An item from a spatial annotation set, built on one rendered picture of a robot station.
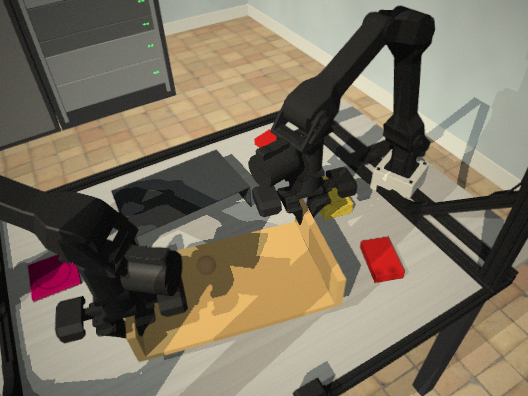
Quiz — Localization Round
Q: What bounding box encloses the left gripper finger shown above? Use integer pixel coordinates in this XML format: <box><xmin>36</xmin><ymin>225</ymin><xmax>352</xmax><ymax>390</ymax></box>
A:
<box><xmin>96</xmin><ymin>319</ymin><xmax>126</xmax><ymax>339</ymax></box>
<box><xmin>135</xmin><ymin>308</ymin><xmax>156</xmax><ymax>336</ymax></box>

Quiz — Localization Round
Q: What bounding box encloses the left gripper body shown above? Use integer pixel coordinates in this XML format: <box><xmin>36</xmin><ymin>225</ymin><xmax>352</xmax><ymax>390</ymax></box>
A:
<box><xmin>55</xmin><ymin>279</ymin><xmax>188</xmax><ymax>344</ymax></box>

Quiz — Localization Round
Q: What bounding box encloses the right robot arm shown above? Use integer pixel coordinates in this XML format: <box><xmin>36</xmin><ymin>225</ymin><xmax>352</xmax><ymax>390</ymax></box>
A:
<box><xmin>248</xmin><ymin>6</ymin><xmax>435</xmax><ymax>189</ymax></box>

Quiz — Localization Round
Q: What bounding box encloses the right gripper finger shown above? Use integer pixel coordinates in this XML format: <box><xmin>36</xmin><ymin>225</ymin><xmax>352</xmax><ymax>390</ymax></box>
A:
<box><xmin>307</xmin><ymin>195</ymin><xmax>331</xmax><ymax>218</ymax></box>
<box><xmin>281</xmin><ymin>200</ymin><xmax>303</xmax><ymax>225</ymax></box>

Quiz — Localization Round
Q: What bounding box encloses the yellow sponge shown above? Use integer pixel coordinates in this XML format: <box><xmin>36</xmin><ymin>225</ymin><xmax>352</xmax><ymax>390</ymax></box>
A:
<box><xmin>320</xmin><ymin>188</ymin><xmax>353</xmax><ymax>220</ymax></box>

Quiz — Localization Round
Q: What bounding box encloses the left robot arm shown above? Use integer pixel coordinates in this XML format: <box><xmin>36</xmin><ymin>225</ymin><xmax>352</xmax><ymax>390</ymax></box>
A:
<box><xmin>0</xmin><ymin>175</ymin><xmax>182</xmax><ymax>296</ymax></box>

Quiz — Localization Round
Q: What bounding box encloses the brown ball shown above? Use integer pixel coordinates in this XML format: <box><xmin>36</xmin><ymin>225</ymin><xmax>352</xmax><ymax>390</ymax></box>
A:
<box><xmin>197</xmin><ymin>255</ymin><xmax>216</xmax><ymax>275</ymax></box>

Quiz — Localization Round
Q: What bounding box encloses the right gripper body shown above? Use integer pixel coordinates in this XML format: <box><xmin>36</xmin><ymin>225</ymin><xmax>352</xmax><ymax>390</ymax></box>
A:
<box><xmin>252</xmin><ymin>164</ymin><xmax>357</xmax><ymax>217</ymax></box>

